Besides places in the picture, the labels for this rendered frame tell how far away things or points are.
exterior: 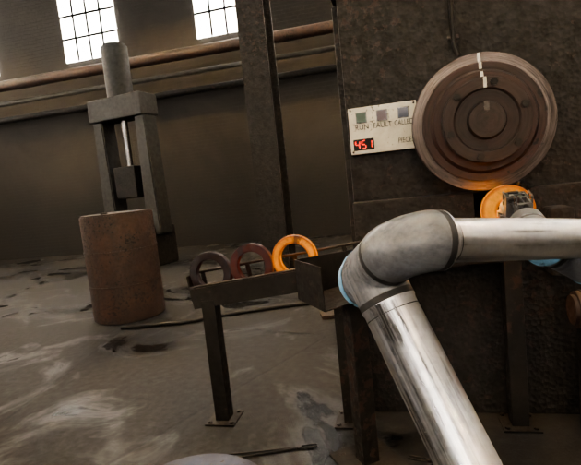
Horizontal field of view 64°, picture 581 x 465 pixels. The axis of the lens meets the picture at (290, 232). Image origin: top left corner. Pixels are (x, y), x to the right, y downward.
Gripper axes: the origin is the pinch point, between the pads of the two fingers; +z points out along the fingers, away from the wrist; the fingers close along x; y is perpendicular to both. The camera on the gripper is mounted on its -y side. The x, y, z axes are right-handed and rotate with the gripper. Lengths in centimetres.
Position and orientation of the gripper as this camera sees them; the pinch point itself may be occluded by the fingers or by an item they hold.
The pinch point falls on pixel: (507, 203)
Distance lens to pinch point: 157.9
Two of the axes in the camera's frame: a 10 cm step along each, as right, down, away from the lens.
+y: -1.5, -9.1, -3.8
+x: -9.7, 0.7, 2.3
